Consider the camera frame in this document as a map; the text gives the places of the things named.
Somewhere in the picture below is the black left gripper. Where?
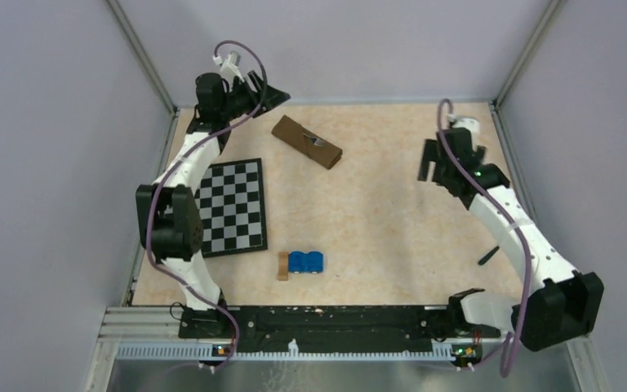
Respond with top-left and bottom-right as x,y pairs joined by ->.
220,71 -> 291,122

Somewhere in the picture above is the brown cloth napkin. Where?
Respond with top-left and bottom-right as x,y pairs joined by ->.
271,116 -> 343,170

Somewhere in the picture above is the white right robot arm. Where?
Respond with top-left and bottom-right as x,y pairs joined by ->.
418,127 -> 604,351

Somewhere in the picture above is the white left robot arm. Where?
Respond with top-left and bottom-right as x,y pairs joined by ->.
136,71 -> 290,338

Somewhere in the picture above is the black white checkerboard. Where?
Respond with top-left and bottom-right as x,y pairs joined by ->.
194,158 -> 268,258

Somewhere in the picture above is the blue toy car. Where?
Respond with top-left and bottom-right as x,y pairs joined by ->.
287,251 -> 324,274

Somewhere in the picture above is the small wooden block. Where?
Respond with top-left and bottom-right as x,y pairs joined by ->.
277,252 -> 289,281

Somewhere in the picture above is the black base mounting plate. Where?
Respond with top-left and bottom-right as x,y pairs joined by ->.
178,305 -> 500,354

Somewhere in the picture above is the aluminium frame rail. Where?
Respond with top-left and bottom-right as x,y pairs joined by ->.
102,0 -> 590,347

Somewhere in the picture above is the white cable duct strip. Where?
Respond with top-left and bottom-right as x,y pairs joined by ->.
116,342 -> 455,362

